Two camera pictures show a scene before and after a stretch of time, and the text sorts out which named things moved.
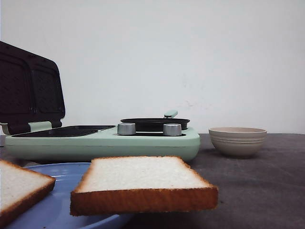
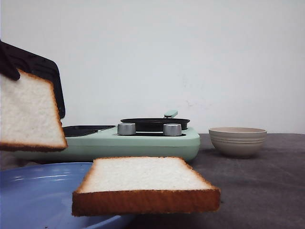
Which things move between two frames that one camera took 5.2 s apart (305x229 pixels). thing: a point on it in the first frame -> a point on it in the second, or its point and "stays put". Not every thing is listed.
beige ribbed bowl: x=238 y=141 stays put
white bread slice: x=137 y=184 stays put
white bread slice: x=20 y=186 -> x=30 y=119
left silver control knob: x=126 y=129 stays put
